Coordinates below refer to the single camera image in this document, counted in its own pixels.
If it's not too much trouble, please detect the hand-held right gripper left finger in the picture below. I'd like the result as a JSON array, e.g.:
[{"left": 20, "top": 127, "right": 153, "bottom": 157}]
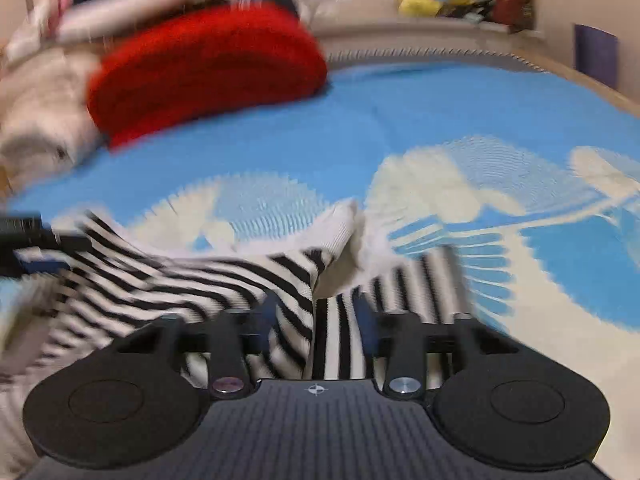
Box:
[{"left": 107, "top": 292, "right": 282, "bottom": 402}]

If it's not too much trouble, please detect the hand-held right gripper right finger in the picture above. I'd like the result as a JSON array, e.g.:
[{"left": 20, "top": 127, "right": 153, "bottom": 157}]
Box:
[{"left": 357, "top": 300, "right": 522, "bottom": 402}]

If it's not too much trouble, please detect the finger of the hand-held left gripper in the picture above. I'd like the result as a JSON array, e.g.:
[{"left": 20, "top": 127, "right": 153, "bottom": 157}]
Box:
[
  {"left": 0, "top": 251, "right": 69, "bottom": 279},
  {"left": 0, "top": 214, "right": 92, "bottom": 254}
]

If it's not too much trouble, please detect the black white striped hoodie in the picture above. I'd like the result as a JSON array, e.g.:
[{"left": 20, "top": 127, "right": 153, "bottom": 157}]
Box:
[{"left": 0, "top": 199, "right": 473, "bottom": 388}]

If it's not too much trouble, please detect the speckled grey-white folded blanket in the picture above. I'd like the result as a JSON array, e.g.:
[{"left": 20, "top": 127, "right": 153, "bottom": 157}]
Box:
[{"left": 0, "top": 127, "right": 108, "bottom": 197}]

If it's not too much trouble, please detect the cream folded blanket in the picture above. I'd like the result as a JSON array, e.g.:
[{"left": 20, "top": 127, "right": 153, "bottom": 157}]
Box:
[{"left": 0, "top": 50, "right": 107, "bottom": 153}]

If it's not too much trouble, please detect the red folded blanket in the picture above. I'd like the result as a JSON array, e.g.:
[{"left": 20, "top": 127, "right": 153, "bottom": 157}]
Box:
[{"left": 86, "top": 1, "right": 329, "bottom": 149}]

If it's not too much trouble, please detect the beige clothing pile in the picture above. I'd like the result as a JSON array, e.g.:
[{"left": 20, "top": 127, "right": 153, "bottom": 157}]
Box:
[{"left": 10, "top": 0, "right": 242, "bottom": 53}]

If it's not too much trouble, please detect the white window sill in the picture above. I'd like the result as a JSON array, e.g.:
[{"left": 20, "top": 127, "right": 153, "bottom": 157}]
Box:
[{"left": 310, "top": 0, "right": 546, "bottom": 58}]

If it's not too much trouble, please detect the small yellow plush toy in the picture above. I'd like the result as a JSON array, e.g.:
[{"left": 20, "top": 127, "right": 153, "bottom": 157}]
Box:
[{"left": 397, "top": 0, "right": 443, "bottom": 18}]

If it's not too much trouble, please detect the wooden bed frame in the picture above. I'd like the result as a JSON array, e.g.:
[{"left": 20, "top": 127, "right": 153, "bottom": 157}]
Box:
[{"left": 520, "top": 50, "right": 640, "bottom": 118}]

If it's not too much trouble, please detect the purple board against wall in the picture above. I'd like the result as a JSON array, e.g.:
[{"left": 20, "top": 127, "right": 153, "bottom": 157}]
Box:
[{"left": 573, "top": 23, "right": 619, "bottom": 89}]

